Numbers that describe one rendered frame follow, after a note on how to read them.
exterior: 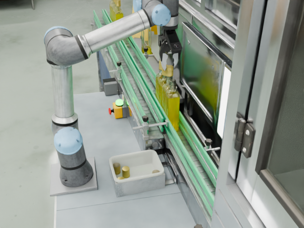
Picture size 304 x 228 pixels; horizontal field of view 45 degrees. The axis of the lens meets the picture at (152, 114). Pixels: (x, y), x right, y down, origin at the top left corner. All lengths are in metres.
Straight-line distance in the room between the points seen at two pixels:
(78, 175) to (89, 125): 0.49
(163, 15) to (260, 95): 0.88
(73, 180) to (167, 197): 0.42
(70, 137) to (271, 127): 1.13
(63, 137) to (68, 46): 0.41
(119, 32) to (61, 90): 0.38
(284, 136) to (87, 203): 1.19
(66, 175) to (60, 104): 0.31
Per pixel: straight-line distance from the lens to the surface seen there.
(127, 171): 1.65
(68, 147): 1.55
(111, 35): 1.38
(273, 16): 0.53
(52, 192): 1.68
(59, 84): 1.57
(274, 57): 0.53
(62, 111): 1.63
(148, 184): 1.61
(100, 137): 1.96
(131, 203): 1.59
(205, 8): 1.64
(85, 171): 1.66
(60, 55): 1.39
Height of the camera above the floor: 1.91
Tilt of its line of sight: 33 degrees down
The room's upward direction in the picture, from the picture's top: straight up
